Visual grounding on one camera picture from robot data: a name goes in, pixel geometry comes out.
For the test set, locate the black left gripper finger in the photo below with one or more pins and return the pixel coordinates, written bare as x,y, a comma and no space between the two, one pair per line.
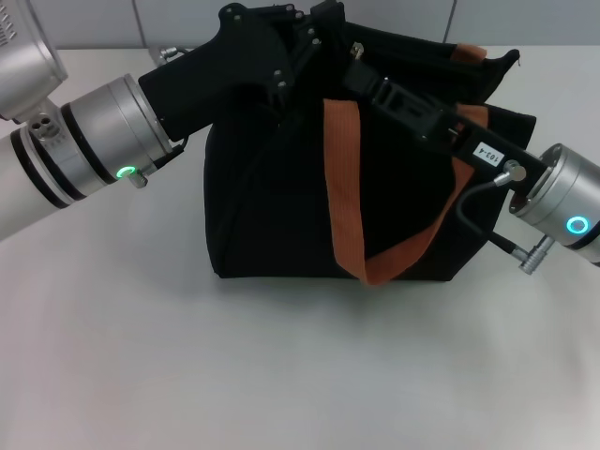
300,56
319,13

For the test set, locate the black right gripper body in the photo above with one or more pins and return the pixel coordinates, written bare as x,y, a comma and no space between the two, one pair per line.
464,149

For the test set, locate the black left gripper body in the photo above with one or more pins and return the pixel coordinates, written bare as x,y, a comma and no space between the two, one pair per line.
220,70

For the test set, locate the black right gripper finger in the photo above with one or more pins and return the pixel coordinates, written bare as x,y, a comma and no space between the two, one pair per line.
365,77

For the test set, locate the silver metal zipper pull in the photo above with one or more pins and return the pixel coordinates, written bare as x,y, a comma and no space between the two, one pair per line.
358,50

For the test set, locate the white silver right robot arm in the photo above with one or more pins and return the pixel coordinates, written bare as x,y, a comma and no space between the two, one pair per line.
562,197

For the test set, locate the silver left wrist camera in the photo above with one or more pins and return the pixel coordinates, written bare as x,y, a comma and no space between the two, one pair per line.
23,56

